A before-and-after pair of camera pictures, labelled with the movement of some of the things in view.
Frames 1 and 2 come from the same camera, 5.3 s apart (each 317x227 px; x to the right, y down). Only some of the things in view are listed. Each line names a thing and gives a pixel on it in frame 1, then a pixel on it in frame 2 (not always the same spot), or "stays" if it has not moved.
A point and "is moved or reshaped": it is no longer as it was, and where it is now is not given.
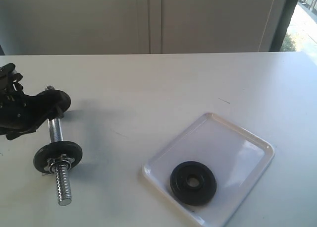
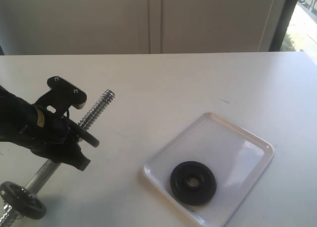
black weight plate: (193, 196) stays
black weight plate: (54, 150) is moved or reshaped
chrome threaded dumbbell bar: (62, 173) -> (79, 132)
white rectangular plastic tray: (237, 158) stays
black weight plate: (53, 102) is moved or reshaped
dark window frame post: (287, 14) stays
